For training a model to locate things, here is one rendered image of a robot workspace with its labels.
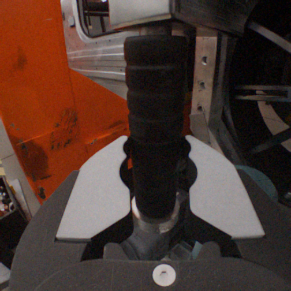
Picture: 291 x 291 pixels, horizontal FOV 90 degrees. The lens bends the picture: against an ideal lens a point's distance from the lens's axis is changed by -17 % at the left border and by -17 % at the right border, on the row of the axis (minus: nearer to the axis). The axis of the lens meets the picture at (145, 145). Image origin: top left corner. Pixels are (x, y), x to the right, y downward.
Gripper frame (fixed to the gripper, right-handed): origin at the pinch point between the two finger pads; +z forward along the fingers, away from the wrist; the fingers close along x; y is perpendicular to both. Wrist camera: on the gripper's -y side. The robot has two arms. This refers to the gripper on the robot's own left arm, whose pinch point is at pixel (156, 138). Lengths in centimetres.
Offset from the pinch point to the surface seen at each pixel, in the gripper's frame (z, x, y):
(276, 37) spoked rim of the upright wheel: 20.9, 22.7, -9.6
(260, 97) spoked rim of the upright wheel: 21.7, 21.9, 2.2
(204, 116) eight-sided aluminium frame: 19.1, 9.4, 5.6
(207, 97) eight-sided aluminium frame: 19.2, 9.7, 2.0
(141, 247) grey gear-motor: 14.2, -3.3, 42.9
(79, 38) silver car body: 109, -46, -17
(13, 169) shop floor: 98, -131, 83
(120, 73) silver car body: 75, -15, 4
